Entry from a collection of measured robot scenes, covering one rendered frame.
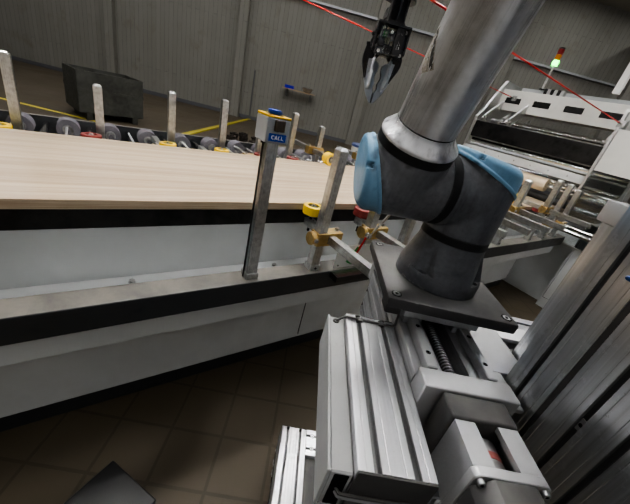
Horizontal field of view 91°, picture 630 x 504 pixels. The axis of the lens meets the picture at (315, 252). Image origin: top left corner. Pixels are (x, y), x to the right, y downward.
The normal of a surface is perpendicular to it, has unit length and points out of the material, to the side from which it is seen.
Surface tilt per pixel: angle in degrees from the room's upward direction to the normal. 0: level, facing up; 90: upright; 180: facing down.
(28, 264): 90
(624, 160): 90
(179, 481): 0
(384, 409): 0
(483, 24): 111
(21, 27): 90
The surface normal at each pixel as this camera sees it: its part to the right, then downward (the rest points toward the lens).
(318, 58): -0.04, 0.44
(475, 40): -0.38, 0.65
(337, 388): 0.22, -0.87
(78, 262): 0.53, 0.49
